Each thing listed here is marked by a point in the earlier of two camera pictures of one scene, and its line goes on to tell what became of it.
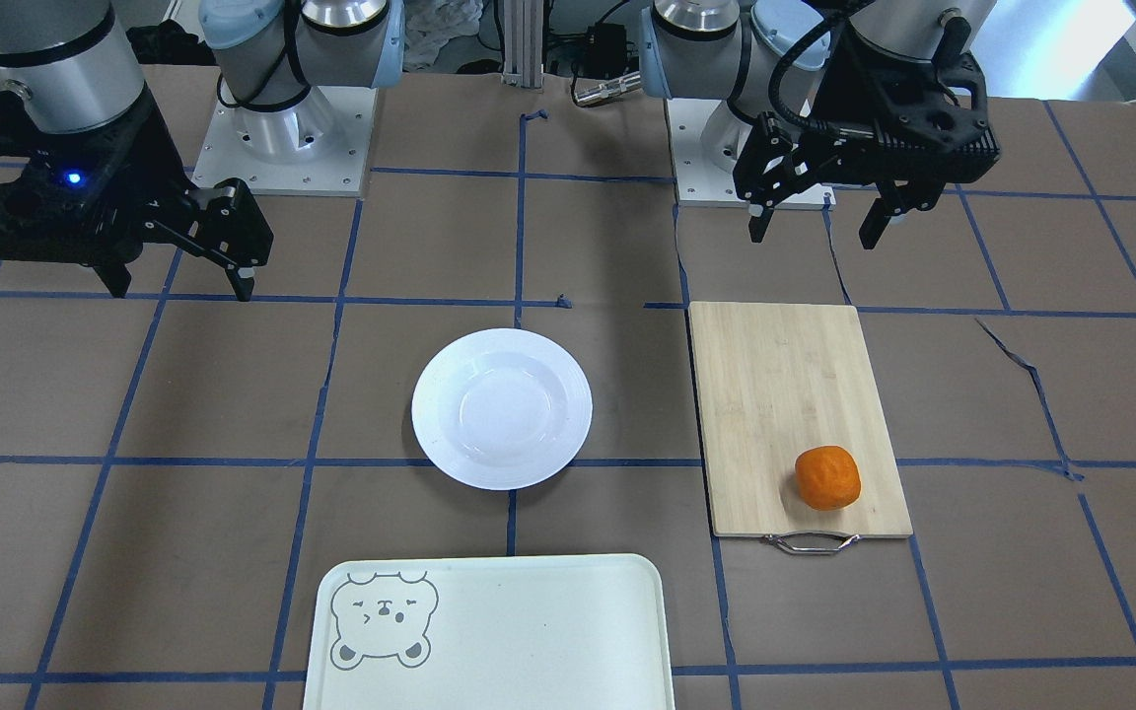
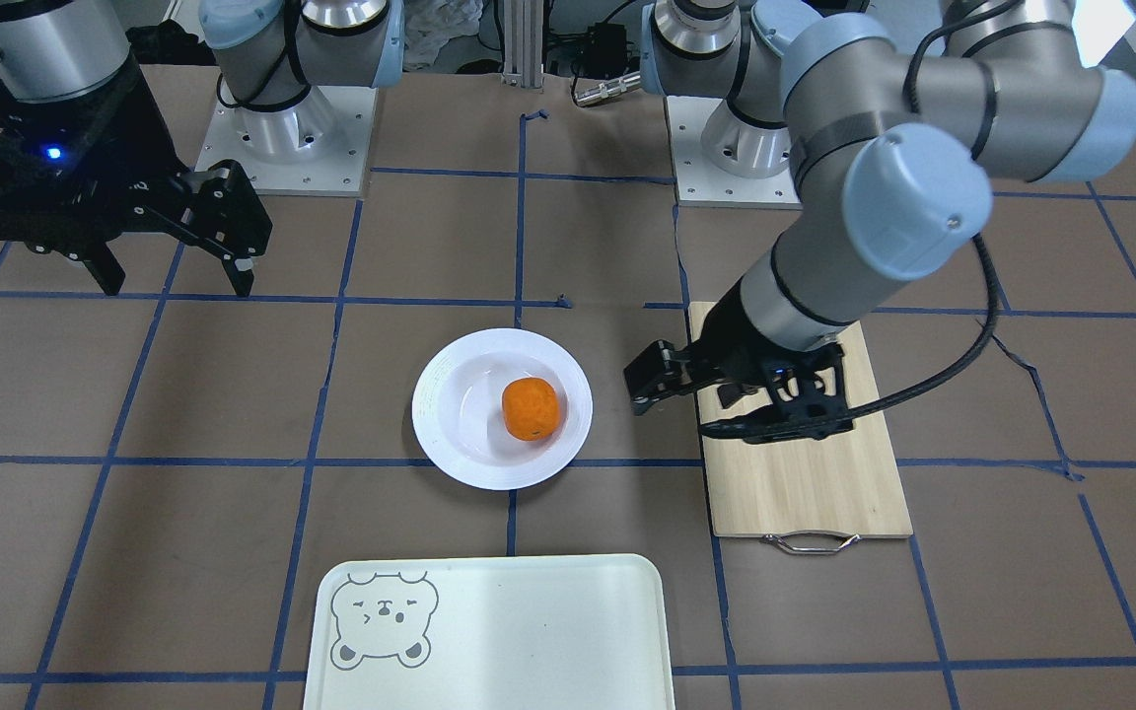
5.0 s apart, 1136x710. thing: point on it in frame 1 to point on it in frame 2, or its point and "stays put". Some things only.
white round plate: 502,409 stays put
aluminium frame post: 524,27 stays put
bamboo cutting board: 776,381 stays put
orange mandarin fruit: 827,477 to 531,408
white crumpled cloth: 429,24 stays put
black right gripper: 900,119 to 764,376
